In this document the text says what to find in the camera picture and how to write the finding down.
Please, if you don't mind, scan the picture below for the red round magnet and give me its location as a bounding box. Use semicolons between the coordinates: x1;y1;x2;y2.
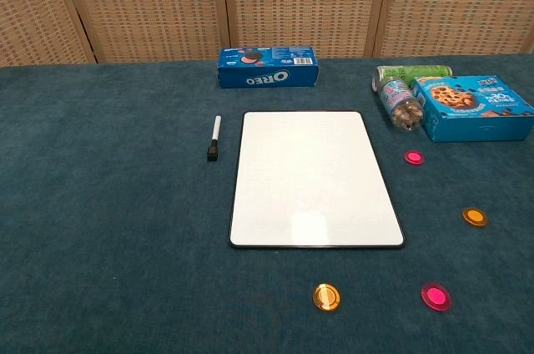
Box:
420;282;453;311
403;149;426;166

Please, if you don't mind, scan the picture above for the yellow round magnet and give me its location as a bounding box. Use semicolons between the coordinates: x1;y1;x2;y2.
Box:
312;283;341;312
461;206;489;228

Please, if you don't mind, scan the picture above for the white magnetic whiteboard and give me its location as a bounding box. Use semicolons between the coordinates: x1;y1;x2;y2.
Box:
228;110;406;250

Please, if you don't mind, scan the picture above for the black white marker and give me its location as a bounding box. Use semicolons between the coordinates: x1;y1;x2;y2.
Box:
206;115;223;163

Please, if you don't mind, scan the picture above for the blue Oreo cookie box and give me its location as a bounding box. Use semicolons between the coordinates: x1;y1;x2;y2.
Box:
217;45;320;89

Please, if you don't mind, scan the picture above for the clear plastic snack jar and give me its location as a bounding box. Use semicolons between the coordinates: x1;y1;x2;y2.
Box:
377;76;426;134

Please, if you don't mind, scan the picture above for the teal table cloth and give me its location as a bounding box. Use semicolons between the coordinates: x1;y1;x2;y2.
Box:
0;53;534;354

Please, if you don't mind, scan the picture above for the green drink can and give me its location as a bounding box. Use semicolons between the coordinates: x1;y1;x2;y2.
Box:
372;64;454;92

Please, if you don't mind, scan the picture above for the woven bamboo folding screen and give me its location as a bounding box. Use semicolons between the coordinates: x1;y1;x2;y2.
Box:
0;0;534;68

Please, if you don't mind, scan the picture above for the light blue cookie box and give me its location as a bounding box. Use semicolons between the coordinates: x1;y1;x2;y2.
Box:
411;74;534;144

